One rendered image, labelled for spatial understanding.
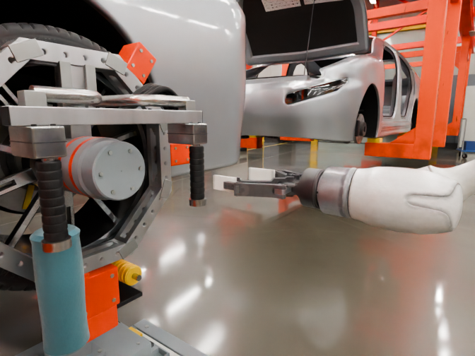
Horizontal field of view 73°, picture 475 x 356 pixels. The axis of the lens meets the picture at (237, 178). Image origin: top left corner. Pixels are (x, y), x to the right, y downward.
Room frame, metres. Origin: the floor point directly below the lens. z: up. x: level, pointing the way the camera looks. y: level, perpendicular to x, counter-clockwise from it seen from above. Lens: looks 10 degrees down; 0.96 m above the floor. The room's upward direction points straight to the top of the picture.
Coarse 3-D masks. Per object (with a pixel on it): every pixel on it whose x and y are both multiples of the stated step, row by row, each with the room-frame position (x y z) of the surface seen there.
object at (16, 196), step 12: (0, 120) 0.85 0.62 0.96; (0, 132) 0.85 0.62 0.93; (0, 156) 0.85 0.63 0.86; (12, 156) 0.84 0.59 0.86; (0, 168) 0.84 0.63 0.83; (12, 168) 0.85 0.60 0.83; (12, 192) 0.86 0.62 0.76; (24, 192) 0.88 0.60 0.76; (36, 192) 0.91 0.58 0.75; (0, 204) 0.83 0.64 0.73; (12, 204) 0.86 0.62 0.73
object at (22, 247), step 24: (24, 72) 0.92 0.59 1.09; (48, 72) 0.91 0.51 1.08; (0, 96) 0.73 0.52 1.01; (0, 144) 0.72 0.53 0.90; (144, 144) 1.01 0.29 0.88; (24, 168) 0.79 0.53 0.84; (0, 192) 0.71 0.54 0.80; (72, 192) 0.84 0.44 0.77; (24, 216) 0.75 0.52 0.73; (72, 216) 0.83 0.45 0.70; (96, 216) 0.99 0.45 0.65; (120, 216) 0.94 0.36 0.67; (0, 240) 0.78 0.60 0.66; (24, 240) 0.86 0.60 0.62; (96, 240) 0.86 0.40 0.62
